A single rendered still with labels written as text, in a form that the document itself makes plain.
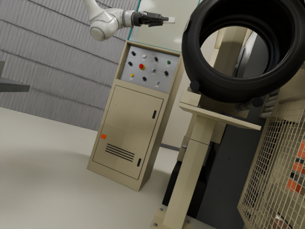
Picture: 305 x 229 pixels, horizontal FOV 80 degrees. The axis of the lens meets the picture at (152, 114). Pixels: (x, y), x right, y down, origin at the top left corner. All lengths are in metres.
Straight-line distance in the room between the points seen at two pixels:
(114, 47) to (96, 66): 0.50
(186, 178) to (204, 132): 0.32
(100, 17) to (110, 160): 1.18
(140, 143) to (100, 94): 2.10
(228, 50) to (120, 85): 0.95
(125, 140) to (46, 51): 2.49
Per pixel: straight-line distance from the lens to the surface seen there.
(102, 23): 1.04
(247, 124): 0.89
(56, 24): 3.78
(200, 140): 1.24
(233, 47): 1.34
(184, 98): 0.87
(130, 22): 1.15
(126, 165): 1.70
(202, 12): 0.99
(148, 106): 1.59
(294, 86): 1.30
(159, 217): 1.48
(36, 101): 3.71
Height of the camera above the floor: 0.73
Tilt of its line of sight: 2 degrees down
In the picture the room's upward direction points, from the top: 18 degrees clockwise
